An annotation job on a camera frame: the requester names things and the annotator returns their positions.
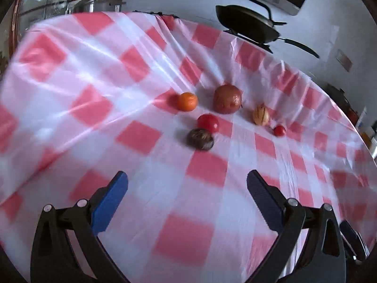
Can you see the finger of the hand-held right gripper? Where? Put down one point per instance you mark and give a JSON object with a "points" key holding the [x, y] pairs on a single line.
{"points": [[353, 240]]}

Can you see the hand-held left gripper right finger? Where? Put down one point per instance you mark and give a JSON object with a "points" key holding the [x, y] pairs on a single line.
{"points": [[265, 203]]}

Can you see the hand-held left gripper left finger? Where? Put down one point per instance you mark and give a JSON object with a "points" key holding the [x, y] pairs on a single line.
{"points": [[109, 200]]}

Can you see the red cherry tomato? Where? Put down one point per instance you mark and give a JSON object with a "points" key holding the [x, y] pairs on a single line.
{"points": [[279, 130]]}

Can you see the striped yellow pepino melon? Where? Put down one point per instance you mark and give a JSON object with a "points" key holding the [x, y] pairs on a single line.
{"points": [[261, 114]]}

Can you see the yellow-speckled dark mangosteen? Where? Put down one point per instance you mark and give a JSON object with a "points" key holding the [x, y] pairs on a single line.
{"points": [[201, 139]]}

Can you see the large red tomato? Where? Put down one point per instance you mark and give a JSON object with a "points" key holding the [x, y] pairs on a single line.
{"points": [[208, 123]]}

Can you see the red white checkered tablecloth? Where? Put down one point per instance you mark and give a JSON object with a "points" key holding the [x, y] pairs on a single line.
{"points": [[132, 94]]}

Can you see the large brown pomegranate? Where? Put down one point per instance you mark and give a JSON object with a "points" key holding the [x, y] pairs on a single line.
{"points": [[227, 98]]}

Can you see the white bottle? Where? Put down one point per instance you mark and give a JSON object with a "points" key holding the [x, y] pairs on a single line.
{"points": [[361, 118]]}

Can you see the orange mandarin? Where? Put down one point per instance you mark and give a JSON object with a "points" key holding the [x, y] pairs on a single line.
{"points": [[187, 101]]}

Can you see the black cooking pot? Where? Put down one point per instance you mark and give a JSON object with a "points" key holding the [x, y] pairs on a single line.
{"points": [[338, 94]]}

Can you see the black frying pan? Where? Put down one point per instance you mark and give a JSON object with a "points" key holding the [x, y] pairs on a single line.
{"points": [[250, 25]]}

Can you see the steel pot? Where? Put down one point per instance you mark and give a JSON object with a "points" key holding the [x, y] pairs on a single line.
{"points": [[85, 4]]}

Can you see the glass bowl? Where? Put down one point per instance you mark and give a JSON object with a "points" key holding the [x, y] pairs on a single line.
{"points": [[38, 1]]}

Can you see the wall socket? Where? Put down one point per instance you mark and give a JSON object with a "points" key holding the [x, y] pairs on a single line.
{"points": [[344, 60]]}

